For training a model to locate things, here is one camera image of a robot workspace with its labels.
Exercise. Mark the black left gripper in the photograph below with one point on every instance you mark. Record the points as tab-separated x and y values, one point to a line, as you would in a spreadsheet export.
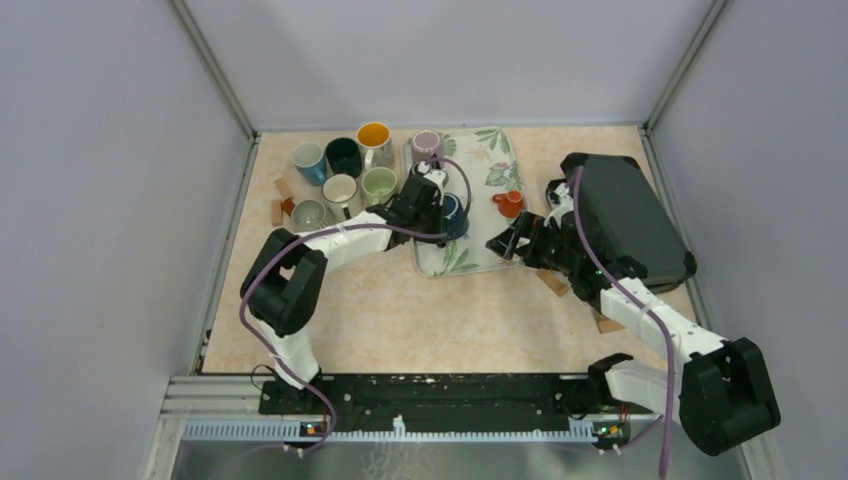
437	206

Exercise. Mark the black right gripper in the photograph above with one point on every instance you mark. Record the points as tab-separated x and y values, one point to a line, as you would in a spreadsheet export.
506	244

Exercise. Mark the small orange cup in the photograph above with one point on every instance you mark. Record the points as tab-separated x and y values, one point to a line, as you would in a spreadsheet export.
509	204

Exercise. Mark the navy blue mug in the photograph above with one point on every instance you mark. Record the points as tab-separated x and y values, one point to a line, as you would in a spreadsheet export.
455	221

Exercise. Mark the light green mug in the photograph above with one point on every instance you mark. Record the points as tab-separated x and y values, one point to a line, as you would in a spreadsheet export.
379	184

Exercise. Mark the white ribbed mug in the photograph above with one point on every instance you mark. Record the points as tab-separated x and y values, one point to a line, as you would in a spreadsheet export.
342	195

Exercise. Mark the dark green mug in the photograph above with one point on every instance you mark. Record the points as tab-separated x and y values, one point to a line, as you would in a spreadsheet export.
344	157

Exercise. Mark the grey striped mug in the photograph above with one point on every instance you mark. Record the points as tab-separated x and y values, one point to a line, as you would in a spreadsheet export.
310	215

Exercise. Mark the light blue dotted mug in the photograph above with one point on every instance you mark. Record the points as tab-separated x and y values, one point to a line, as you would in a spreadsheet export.
310	161

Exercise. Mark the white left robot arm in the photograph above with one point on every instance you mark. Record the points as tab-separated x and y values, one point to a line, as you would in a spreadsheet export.
279	295

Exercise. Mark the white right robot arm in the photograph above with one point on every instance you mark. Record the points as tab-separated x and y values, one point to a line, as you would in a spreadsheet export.
718	390

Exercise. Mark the lilac mug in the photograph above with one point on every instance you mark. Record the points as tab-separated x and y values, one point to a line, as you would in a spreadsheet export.
426	145

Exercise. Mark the light wooden block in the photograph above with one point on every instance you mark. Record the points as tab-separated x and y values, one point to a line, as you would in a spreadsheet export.
553	282

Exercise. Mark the floral white serving tray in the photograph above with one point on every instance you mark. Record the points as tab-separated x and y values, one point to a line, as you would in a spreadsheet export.
482	163

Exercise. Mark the black poker chip case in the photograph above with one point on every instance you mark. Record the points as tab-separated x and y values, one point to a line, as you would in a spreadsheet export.
625	223

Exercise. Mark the stacked wooden blocks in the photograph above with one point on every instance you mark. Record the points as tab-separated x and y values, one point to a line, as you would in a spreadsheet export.
605	325

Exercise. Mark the reddish brown wooden block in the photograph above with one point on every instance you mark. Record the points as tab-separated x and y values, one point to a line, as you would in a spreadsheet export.
288	205

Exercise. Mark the tan wooden block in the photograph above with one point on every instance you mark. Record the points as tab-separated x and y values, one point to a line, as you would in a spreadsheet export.
283	189

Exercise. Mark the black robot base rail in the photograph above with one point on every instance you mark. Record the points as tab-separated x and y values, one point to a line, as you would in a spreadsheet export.
447	403

